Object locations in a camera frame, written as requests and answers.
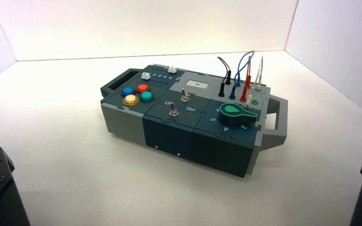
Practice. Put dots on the metal toggle switch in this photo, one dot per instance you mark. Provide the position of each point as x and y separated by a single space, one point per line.
184 96
173 111

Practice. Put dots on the white slider knob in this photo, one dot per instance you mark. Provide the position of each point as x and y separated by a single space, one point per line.
145 75
172 69

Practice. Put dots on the red push button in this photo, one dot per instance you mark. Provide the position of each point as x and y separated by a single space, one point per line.
143 88

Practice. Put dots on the yellow push button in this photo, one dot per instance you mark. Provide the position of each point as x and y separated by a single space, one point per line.
130 99

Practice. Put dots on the teal green push button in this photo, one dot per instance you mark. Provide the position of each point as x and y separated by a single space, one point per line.
146 96

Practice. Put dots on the small grey number display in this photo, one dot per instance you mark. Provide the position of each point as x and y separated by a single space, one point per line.
197 84

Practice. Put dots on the green and black rotary knob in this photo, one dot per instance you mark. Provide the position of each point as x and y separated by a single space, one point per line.
235 115

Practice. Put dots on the blue push button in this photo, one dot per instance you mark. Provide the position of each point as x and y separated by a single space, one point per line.
128 91

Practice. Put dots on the teal and grey control box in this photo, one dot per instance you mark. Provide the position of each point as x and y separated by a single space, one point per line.
168 131

